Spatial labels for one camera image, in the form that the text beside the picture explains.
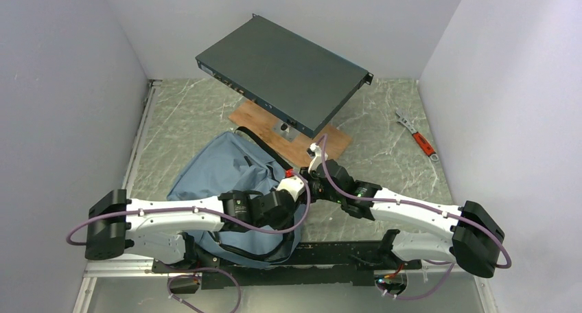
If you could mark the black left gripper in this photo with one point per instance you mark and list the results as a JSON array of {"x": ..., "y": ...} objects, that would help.
[{"x": 282, "y": 224}]

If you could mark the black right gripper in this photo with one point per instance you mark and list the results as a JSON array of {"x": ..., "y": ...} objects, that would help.
[{"x": 304, "y": 173}]

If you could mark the blue student backpack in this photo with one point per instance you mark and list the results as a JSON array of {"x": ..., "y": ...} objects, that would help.
[{"x": 230, "y": 162}]

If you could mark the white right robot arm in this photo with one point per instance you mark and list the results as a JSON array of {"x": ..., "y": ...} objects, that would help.
[{"x": 466, "y": 235}]

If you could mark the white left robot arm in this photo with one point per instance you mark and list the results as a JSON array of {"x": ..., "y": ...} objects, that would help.
[{"x": 248, "y": 228}]

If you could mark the dark teal rack server unit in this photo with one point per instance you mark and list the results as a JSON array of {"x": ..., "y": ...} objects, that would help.
[{"x": 292, "y": 78}]

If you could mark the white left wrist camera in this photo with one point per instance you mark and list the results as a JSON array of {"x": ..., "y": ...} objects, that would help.
[{"x": 297, "y": 187}]

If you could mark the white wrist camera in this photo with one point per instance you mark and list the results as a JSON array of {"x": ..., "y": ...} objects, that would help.
[
  {"x": 318, "y": 156},
  {"x": 297, "y": 187}
]

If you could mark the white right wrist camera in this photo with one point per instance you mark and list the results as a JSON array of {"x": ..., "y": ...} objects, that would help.
[{"x": 318, "y": 156}]

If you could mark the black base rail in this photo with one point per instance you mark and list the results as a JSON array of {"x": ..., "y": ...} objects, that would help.
[{"x": 356, "y": 263}]

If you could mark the metal stand bracket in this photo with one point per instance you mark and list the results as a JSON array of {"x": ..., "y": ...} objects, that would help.
[{"x": 285, "y": 131}]

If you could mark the red handled adjustable wrench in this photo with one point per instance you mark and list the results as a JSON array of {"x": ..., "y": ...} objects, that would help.
[{"x": 421, "y": 141}]

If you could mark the aluminium frame rail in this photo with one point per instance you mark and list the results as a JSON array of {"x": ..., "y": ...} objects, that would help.
[{"x": 87, "y": 288}]

